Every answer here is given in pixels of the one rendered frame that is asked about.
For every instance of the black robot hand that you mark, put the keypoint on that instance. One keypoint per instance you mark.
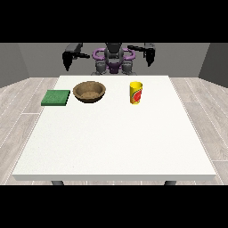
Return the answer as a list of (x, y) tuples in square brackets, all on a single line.
[(67, 59), (149, 56)]

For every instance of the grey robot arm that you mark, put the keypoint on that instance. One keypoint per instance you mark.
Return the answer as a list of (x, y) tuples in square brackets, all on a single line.
[(74, 47), (149, 46)]

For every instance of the yellow cup with melon print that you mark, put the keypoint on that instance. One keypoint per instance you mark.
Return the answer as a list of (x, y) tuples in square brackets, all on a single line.
[(136, 93)]

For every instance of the brown wooden bowl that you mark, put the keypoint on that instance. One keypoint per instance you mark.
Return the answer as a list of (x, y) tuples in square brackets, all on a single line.
[(89, 91)]

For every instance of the green square pad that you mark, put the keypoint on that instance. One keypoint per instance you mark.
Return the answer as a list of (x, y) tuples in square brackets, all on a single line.
[(55, 97)]

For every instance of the grey robot trunk purple rings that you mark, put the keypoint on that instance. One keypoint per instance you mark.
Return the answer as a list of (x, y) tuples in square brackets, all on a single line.
[(113, 61)]

